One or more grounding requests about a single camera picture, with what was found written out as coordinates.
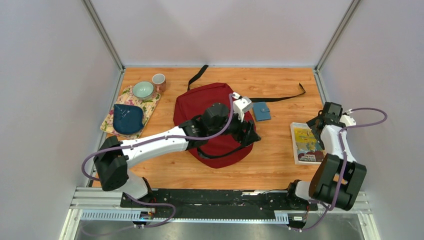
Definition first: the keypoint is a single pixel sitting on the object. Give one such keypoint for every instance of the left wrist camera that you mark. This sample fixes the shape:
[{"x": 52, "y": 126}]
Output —
[{"x": 241, "y": 105}]

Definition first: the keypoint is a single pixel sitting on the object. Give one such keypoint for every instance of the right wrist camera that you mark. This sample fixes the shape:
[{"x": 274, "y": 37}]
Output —
[{"x": 347, "y": 120}]

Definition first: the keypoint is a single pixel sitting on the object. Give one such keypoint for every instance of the yellow picture book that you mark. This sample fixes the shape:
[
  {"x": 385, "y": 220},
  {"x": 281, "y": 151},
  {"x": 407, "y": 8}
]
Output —
[{"x": 306, "y": 149}]

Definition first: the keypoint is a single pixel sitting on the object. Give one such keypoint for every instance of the light green ceramic bowl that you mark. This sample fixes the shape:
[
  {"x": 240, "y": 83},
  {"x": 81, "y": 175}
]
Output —
[{"x": 143, "y": 90}]

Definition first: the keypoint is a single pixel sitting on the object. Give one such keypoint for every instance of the pink ceramic mug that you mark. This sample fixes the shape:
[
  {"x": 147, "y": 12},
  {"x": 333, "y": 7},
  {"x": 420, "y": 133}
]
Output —
[{"x": 159, "y": 81}]

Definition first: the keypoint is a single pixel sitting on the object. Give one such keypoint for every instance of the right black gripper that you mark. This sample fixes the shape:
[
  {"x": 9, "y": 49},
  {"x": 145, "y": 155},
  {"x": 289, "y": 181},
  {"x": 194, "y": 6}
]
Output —
[{"x": 311, "y": 123}]

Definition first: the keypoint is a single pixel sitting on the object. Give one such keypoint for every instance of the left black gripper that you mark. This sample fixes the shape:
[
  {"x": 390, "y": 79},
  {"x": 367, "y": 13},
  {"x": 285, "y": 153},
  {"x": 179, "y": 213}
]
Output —
[{"x": 250, "y": 137}]

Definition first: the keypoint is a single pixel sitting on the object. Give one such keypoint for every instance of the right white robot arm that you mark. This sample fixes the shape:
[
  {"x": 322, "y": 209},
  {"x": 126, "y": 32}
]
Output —
[{"x": 339, "y": 177}]

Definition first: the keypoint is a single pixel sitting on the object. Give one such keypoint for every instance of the floral fabric tray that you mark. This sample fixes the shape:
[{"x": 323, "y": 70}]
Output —
[{"x": 127, "y": 98}]

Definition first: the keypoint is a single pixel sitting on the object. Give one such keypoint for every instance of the blue card wallet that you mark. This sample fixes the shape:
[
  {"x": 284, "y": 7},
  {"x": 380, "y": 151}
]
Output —
[{"x": 261, "y": 111}]

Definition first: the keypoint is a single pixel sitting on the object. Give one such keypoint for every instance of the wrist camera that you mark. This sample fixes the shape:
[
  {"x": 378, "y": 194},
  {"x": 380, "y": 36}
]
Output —
[
  {"x": 347, "y": 120},
  {"x": 241, "y": 105}
]

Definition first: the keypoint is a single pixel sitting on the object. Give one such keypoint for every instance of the red backpack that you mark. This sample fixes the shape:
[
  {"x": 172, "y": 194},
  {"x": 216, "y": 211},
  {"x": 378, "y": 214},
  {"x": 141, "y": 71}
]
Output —
[{"x": 217, "y": 150}]

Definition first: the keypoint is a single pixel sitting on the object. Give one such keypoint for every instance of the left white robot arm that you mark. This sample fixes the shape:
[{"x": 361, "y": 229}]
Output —
[{"x": 115, "y": 158}]

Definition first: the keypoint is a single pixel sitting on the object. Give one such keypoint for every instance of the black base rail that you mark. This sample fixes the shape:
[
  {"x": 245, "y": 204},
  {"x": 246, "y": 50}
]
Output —
[{"x": 273, "y": 206}]

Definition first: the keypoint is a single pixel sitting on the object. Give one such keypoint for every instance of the dark blue leaf plate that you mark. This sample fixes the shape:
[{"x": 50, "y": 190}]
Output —
[{"x": 127, "y": 119}]

